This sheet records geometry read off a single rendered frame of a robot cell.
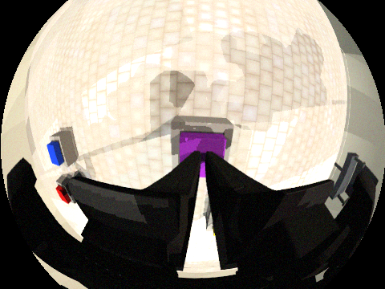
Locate purple button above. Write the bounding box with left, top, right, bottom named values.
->
left=171, top=116, right=234, bottom=177

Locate red button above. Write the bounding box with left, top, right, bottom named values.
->
left=55, top=176, right=76, bottom=204

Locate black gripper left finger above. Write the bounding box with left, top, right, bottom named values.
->
left=68, top=151, right=201, bottom=272

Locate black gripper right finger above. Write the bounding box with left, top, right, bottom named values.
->
left=205, top=152, right=334, bottom=270

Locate yellow button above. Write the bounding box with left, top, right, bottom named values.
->
left=205, top=205, right=215, bottom=232

